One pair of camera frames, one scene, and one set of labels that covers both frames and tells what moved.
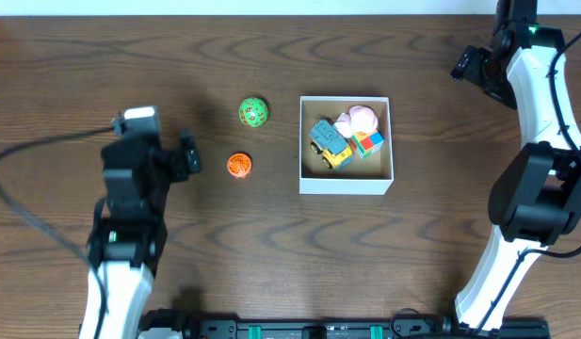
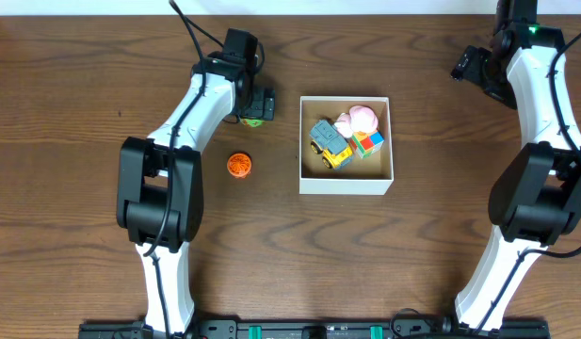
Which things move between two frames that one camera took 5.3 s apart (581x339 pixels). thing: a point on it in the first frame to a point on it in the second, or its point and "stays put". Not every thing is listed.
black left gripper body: x=178 y=158 to x=260 y=108
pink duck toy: x=360 y=119 stays put
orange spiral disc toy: x=239 y=164 stays put
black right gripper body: x=482 y=70 stays put
